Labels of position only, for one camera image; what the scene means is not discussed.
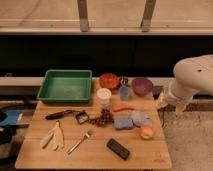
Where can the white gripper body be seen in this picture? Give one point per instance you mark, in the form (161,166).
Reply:
(167,98)

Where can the blue sponge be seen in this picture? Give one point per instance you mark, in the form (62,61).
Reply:
(123,123)

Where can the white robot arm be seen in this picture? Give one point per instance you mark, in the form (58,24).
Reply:
(191,76)

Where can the purple bowl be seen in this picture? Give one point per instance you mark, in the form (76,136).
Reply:
(142,86)

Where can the red bowl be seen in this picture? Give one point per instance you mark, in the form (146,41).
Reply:
(109,80)

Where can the blue grey cloth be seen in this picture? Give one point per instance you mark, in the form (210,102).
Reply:
(140,120)

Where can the red yellow apple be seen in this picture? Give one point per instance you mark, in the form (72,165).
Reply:
(146,132)

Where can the blue plastic cup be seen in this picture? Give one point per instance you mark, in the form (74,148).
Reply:
(124,92)

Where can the small dark metal cup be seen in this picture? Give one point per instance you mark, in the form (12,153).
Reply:
(123,80)

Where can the orange carrot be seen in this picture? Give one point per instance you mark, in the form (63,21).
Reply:
(121,108)

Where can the bunch of dark grapes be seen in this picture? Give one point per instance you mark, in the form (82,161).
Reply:
(105,118)

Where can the white paper cup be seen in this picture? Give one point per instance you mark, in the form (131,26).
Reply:
(104,95)

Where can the black rectangular remote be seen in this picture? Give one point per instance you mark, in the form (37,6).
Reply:
(118,149)

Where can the silver fork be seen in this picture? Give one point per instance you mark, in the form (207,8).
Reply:
(86,136)

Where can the green plastic tray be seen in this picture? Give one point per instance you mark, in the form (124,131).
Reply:
(66,86)

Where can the banana peel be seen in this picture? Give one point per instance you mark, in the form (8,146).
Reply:
(55,135)

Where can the blue object at left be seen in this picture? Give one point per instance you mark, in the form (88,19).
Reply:
(13,116)

